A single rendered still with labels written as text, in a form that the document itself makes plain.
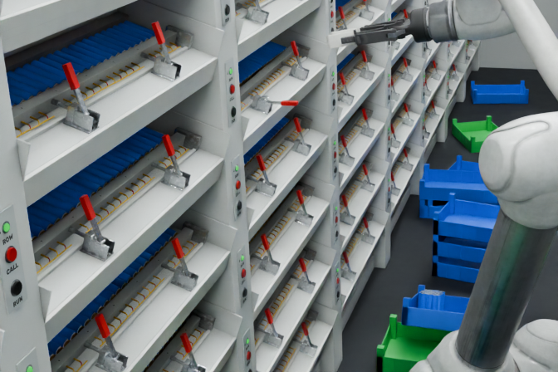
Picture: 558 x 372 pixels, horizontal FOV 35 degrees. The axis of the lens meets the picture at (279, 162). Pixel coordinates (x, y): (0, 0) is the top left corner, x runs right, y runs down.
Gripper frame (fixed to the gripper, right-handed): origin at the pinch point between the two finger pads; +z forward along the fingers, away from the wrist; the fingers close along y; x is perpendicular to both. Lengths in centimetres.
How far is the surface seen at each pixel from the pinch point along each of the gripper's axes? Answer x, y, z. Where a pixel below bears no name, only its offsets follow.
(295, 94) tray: -8.9, -10.6, 10.6
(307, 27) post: 1.2, 16.0, 13.5
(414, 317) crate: -91, 33, 6
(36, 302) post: -5, -116, 10
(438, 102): -79, 225, 28
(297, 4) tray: 10.1, -4.8, 7.5
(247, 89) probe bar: -3.0, -24.9, 15.6
